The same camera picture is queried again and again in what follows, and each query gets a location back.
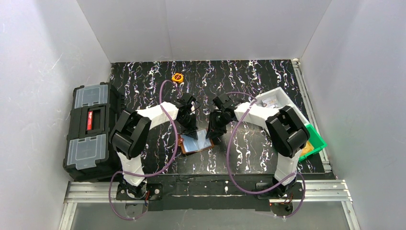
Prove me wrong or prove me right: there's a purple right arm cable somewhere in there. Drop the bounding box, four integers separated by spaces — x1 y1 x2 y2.
226 92 307 219

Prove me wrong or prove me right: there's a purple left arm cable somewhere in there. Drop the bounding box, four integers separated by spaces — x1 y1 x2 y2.
108 79 180 221

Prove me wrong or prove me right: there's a white card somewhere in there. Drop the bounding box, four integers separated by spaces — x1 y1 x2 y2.
261 97 279 108

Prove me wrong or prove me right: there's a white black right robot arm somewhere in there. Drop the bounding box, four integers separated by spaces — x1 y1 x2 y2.
206 93 310 195

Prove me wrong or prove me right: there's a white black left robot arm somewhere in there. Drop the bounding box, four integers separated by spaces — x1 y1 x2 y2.
109 93 198 187

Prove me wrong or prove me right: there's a black toolbox with clear lids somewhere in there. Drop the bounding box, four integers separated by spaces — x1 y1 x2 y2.
62 82 124 182

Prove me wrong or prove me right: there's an orange round cap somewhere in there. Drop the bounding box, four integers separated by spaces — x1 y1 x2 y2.
171 73 184 83

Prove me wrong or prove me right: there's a gold card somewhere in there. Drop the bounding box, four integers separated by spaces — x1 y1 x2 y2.
301 141 314 156

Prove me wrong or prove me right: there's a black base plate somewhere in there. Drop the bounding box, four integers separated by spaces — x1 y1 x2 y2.
111 174 305 214

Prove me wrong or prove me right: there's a green plastic bin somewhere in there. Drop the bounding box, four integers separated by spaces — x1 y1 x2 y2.
299 124 327 162

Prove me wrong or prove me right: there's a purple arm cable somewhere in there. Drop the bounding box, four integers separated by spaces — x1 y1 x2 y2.
108 79 180 221
226 92 307 219

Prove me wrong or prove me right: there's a white plastic bin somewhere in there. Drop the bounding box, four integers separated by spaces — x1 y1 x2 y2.
256 87 310 126

